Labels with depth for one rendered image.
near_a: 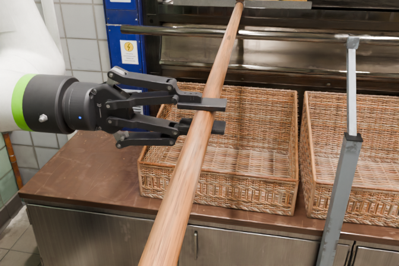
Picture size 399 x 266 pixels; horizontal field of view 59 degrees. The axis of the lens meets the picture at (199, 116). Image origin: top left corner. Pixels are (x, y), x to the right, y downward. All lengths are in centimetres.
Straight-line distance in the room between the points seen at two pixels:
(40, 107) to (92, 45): 116
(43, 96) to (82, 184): 92
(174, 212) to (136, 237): 109
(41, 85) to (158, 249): 35
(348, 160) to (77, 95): 75
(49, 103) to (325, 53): 120
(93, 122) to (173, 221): 28
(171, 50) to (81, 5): 44
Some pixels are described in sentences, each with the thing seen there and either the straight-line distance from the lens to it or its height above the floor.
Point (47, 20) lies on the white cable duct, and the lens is 176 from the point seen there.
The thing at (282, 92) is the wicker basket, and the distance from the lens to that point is 154.
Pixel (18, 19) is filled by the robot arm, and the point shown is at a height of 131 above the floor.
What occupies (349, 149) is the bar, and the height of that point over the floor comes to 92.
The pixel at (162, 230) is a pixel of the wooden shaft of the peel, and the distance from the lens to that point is 32.
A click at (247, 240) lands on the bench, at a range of 132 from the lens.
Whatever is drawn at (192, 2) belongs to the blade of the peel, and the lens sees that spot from 151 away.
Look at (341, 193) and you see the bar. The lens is 112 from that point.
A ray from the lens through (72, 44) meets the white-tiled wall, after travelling 175.
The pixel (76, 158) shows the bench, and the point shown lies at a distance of 162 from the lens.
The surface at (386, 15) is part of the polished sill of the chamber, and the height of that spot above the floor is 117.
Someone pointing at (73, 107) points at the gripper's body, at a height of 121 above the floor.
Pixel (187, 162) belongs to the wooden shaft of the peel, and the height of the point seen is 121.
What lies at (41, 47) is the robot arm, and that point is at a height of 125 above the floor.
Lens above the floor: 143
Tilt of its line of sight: 27 degrees down
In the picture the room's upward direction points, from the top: straight up
